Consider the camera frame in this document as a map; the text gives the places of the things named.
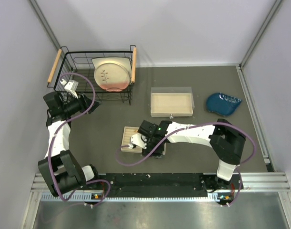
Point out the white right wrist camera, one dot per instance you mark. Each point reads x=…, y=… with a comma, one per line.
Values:
x=138, y=140

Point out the round pink white plate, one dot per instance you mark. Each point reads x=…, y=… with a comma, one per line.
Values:
x=112, y=77

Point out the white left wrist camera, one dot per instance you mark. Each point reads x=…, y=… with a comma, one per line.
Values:
x=70, y=87

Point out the aluminium frame rail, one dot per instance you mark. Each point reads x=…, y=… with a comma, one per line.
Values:
x=244, y=182

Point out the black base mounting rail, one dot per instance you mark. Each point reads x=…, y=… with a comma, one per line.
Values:
x=163, y=185

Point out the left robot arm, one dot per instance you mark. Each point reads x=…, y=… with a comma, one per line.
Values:
x=58, y=155

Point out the black wire dish rack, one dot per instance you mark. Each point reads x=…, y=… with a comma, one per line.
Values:
x=81, y=68

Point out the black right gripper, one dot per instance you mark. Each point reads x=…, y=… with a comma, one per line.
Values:
x=158, y=153

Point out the square white plate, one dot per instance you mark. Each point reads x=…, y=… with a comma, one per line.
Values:
x=123, y=61

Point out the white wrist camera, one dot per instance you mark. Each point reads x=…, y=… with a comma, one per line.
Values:
x=70, y=87
x=138, y=140

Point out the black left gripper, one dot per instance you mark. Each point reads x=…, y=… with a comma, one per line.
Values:
x=84, y=103

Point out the beige ring slot tray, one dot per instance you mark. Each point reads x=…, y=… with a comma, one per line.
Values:
x=128, y=132

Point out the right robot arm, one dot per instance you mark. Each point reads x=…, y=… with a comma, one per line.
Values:
x=227, y=142

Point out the blue leaf shaped dish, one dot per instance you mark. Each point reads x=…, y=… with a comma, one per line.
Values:
x=222, y=104

